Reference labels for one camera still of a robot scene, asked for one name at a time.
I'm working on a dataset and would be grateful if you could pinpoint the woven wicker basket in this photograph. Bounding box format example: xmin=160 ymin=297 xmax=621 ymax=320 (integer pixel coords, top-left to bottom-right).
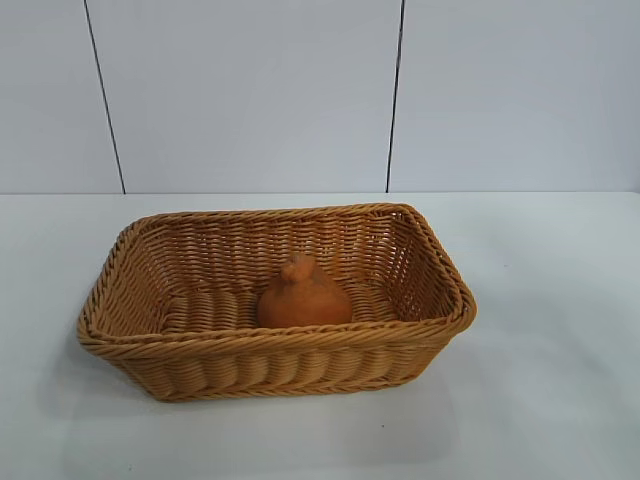
xmin=75 ymin=202 xmax=479 ymax=405

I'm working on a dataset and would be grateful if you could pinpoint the wrinkled orange fruit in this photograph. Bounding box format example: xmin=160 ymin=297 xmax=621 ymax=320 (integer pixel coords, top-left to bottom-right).
xmin=256 ymin=253 xmax=354 ymax=330

